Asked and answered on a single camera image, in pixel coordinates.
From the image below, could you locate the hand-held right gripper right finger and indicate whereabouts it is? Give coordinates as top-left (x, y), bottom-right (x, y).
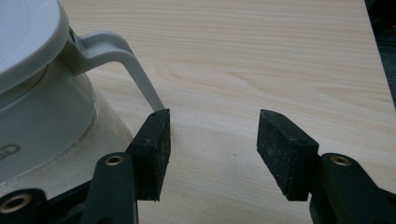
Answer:
top-left (256, 108), bottom-right (396, 224)

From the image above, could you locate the clear container with white lid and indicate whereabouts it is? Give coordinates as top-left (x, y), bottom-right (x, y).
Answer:
top-left (0, 0), bottom-right (166, 200)

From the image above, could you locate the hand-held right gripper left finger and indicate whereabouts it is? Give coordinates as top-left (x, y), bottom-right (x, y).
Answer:
top-left (79, 107), bottom-right (172, 224)

